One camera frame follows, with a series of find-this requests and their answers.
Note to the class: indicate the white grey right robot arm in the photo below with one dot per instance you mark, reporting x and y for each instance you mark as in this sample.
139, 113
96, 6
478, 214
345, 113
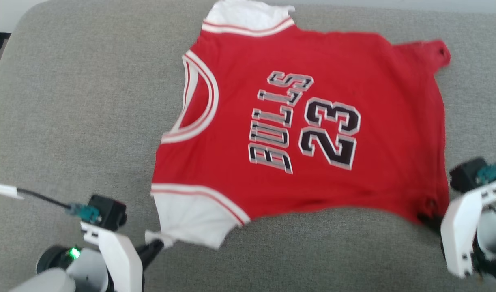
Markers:
491, 243

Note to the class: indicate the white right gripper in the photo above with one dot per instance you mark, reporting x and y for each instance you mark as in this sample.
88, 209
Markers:
458, 235

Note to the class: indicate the red white basketball jersey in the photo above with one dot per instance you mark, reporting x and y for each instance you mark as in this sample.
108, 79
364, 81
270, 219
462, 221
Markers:
272, 182

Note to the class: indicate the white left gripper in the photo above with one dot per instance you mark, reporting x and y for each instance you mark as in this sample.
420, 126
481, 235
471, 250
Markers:
120, 259

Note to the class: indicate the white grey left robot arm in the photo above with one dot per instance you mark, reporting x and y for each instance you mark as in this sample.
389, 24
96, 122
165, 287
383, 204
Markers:
61, 275

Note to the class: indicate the grey fabric sofa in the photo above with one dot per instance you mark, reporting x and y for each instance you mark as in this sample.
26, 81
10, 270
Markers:
69, 121

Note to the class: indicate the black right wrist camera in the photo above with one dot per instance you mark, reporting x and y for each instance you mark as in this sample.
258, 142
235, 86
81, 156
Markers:
464, 176

